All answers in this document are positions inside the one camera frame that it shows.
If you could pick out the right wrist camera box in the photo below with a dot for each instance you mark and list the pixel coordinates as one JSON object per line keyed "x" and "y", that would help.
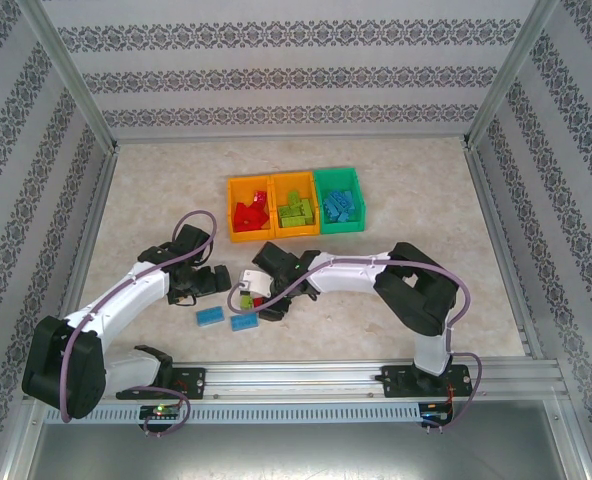
{"x": 256, "y": 281}

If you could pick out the orange plastic bin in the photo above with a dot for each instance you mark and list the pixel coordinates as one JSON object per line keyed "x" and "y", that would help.
{"x": 296, "y": 233}
{"x": 251, "y": 237}

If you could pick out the blue lego brick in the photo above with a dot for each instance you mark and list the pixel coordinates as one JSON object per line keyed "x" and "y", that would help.
{"x": 330, "y": 216}
{"x": 344, "y": 216}
{"x": 210, "y": 316}
{"x": 331, "y": 205}
{"x": 347, "y": 207}
{"x": 344, "y": 198}
{"x": 244, "y": 322}

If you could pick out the lime green lego brick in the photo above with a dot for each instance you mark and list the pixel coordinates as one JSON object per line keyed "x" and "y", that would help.
{"x": 287, "y": 210}
{"x": 291, "y": 222}
{"x": 294, "y": 196}
{"x": 246, "y": 302}
{"x": 308, "y": 209}
{"x": 301, "y": 210}

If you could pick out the grey metal panel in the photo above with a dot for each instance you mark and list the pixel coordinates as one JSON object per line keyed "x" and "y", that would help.
{"x": 296, "y": 455}

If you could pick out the green plastic bin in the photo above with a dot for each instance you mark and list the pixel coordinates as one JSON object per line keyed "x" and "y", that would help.
{"x": 341, "y": 228}

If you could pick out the long red lego brick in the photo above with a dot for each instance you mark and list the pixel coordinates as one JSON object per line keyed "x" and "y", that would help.
{"x": 240, "y": 212}
{"x": 262, "y": 214}

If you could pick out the aluminium side rail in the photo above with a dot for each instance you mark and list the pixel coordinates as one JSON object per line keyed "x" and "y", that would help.
{"x": 87, "y": 240}
{"x": 488, "y": 200}

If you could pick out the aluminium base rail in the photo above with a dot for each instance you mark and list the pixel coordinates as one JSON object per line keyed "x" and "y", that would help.
{"x": 296, "y": 380}

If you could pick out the aluminium frame post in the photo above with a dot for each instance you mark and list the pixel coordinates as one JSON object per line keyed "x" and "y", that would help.
{"x": 67, "y": 70}
{"x": 513, "y": 70}

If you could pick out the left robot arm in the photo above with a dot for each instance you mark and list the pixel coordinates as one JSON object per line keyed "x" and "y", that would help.
{"x": 61, "y": 370}

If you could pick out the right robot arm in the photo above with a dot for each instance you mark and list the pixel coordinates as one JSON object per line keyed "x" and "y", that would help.
{"x": 416, "y": 300}

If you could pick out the small control board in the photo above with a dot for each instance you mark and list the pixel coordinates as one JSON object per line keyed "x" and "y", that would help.
{"x": 438, "y": 412}
{"x": 161, "y": 411}

